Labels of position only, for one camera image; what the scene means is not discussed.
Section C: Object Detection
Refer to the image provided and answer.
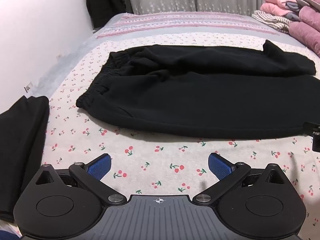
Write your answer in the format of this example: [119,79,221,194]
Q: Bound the pink padded jacket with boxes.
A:
[260,0,304,18]

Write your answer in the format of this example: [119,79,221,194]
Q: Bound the folded black garment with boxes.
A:
[0,95,50,223]

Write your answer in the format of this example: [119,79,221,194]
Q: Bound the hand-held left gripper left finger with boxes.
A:
[35,153,127,205]

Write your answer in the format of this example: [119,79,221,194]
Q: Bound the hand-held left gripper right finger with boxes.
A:
[193,152,287,205]

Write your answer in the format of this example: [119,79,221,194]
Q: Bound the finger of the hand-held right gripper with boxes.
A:
[303,121,320,153]

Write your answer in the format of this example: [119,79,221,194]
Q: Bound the cherry print bed sheet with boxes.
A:
[0,32,320,240]

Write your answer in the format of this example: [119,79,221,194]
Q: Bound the black pants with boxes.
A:
[76,40,317,140]

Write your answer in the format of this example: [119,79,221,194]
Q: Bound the striped folded cloth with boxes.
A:
[252,10,297,33]

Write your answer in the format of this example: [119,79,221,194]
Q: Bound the dark hanging clothes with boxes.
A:
[86,0,133,29]

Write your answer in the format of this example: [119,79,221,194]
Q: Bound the grey folded garment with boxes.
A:
[285,1,310,21]

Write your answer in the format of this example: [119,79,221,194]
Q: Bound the grey bed cover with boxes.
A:
[37,12,320,98]

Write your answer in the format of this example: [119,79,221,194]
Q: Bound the pink striped blanket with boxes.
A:
[96,12,279,39]

